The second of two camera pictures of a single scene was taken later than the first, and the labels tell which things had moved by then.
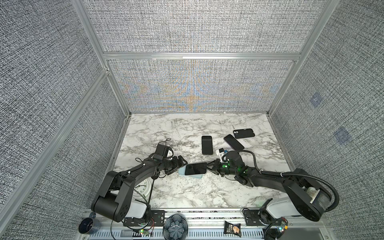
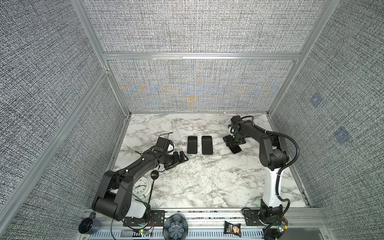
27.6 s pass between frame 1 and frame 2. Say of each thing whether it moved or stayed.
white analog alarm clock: stayed
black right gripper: moved
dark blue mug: stayed
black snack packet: stayed
